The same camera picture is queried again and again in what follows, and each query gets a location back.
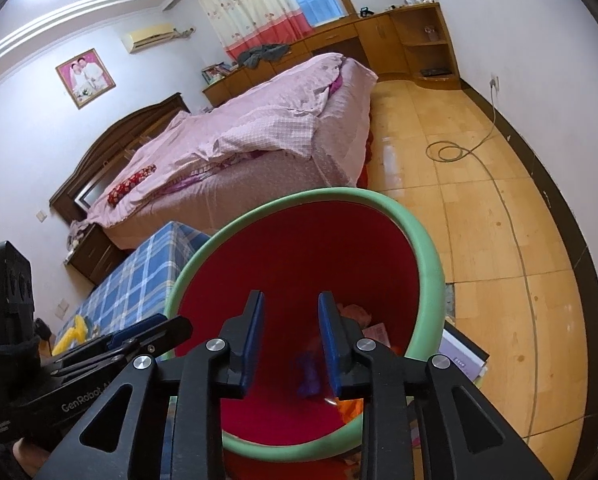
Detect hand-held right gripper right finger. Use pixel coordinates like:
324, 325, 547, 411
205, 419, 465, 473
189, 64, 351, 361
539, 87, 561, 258
318, 291, 554, 480

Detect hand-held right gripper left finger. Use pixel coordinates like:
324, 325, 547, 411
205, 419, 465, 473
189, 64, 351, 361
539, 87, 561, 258
34, 290, 266, 480

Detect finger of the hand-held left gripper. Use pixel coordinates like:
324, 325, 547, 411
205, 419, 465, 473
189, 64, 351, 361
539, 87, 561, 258
54, 316, 194, 378
106, 312, 167, 350

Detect white tissue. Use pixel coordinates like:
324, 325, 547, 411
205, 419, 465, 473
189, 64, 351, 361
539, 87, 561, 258
341, 304, 372, 331

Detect white medicine box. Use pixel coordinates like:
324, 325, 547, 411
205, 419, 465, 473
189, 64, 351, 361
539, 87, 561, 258
364, 322, 392, 348

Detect yellow foam net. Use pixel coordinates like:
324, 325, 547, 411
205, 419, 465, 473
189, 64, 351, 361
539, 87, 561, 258
54, 316, 89, 356

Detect orange plastic bag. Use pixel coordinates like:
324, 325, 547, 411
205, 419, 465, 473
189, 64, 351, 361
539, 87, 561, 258
336, 395, 365, 426

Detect red bin with green rim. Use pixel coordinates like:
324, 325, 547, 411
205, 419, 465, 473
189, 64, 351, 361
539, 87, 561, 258
166, 186, 447, 463

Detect person's left hand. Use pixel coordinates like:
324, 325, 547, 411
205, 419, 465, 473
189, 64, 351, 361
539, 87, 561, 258
12, 437, 55, 480

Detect blue plaid tablecloth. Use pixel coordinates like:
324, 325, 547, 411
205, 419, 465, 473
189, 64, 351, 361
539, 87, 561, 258
44, 220, 212, 361

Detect dark wooden nightstand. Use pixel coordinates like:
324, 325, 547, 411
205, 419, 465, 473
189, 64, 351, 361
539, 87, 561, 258
63, 222, 130, 286

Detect stack of magazines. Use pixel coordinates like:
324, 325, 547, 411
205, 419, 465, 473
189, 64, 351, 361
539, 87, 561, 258
409, 317, 490, 456

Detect red patterned pillow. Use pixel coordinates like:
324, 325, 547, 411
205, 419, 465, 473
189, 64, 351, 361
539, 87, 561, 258
108, 164, 158, 206

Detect bed with pink bedding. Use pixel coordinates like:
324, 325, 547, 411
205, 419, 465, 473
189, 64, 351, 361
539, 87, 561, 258
104, 60, 380, 251

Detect dark wooden headboard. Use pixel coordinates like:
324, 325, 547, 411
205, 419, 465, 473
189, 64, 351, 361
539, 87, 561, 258
49, 92, 192, 226

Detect bed with pink cover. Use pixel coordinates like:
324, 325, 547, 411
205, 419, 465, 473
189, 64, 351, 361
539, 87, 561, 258
86, 52, 380, 226

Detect row of books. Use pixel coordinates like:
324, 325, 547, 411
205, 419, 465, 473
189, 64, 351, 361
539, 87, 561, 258
201, 62, 239, 83

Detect grey clothes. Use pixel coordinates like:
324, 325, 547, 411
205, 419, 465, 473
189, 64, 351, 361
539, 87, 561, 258
240, 44, 291, 68

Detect wooden cabinet desk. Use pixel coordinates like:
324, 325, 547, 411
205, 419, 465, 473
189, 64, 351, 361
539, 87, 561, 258
202, 2, 462, 108

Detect floral curtain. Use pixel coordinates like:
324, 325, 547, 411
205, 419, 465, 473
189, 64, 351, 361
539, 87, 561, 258
191, 0, 312, 61

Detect long floor cable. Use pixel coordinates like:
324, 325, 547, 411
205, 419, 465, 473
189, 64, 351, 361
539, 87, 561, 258
425, 80, 580, 441

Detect framed wall photo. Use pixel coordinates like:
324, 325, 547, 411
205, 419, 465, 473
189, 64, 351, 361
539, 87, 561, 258
55, 48, 116, 109

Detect wall air conditioner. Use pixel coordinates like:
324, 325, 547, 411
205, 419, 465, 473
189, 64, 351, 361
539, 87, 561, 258
120, 22, 176, 54

